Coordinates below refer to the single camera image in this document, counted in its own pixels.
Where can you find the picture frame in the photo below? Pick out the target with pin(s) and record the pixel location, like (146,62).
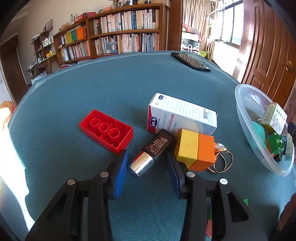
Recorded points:
(48,25)

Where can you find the yellow patterned cloth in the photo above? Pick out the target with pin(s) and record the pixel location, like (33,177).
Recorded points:
(8,106)

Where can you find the black smartphone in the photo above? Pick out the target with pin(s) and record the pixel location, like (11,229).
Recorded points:
(190,61)

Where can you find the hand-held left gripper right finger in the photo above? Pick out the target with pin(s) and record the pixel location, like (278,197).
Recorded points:
(174,176)

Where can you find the white and black appliance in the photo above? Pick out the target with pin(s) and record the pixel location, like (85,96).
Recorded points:
(189,36)

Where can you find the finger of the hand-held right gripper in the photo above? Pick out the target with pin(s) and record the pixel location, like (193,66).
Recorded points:
(292,133)

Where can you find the beige curtain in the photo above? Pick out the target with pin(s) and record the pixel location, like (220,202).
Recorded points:
(196,14)

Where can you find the yellow and orange toy block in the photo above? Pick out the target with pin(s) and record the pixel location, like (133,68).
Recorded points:
(187,146)

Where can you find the small wooden shelf unit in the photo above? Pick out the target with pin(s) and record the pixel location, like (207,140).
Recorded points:
(44,47)

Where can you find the green plastic basin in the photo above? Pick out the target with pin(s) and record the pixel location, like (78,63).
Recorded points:
(203,53)

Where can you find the red box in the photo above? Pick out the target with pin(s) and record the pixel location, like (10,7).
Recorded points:
(84,16)

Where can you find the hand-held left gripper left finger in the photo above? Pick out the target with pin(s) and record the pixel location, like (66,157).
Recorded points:
(121,171)

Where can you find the clear plastic bowl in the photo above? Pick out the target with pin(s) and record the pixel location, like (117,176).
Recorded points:
(247,109)

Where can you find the red toy brick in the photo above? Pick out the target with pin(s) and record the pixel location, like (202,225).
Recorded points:
(120,139)

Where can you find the green and orange toy block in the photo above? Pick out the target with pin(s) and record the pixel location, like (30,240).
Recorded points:
(275,142)

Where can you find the rows of books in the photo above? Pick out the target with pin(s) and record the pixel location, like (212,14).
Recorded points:
(129,20)

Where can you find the dark wooden door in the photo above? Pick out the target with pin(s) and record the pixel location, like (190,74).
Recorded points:
(11,69)

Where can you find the brown bottle with silver cap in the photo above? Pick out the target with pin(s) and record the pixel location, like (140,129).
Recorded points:
(159,143)

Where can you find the white carton with red label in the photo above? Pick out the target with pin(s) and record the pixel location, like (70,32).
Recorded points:
(185,113)

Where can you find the wooden side desk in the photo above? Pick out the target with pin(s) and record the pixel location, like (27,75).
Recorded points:
(46,60)

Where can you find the window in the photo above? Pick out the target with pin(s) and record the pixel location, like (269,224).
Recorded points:
(231,23)

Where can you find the yellow cardboard box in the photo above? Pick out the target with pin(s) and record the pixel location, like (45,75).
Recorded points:
(275,118)

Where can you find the brown panelled wooden door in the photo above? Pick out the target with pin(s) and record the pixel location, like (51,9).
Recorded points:
(266,46)

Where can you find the teal plastic block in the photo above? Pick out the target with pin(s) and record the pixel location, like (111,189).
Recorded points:
(259,134)

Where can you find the wooden bookshelf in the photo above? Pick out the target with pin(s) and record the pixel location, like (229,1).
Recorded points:
(129,32)

